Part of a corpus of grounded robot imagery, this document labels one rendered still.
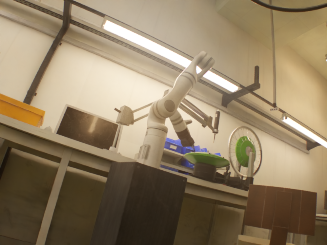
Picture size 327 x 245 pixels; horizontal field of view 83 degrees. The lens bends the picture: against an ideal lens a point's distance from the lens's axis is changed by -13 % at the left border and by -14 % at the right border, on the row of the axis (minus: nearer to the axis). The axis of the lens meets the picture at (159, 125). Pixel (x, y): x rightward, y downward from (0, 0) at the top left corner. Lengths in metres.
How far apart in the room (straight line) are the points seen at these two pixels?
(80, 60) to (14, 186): 1.36
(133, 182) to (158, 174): 0.10
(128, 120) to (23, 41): 1.59
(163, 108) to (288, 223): 0.76
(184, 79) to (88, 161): 0.64
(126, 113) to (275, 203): 0.89
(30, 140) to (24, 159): 0.92
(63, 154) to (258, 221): 1.00
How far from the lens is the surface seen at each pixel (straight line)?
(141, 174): 0.76
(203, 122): 1.63
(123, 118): 1.20
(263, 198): 1.10
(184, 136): 1.24
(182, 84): 1.02
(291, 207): 1.11
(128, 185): 0.75
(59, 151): 1.15
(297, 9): 0.31
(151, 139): 0.88
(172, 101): 0.95
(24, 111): 1.24
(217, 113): 1.78
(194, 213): 2.50
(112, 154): 1.12
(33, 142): 1.16
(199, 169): 1.37
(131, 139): 2.17
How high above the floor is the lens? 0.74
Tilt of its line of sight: 19 degrees up
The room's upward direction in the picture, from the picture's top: 14 degrees clockwise
